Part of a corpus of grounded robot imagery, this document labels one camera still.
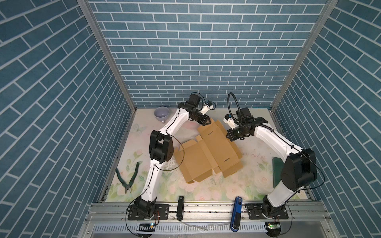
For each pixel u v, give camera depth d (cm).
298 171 45
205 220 72
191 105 76
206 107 86
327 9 71
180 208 75
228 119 80
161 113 112
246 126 64
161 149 60
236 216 72
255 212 73
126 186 82
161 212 74
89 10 71
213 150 94
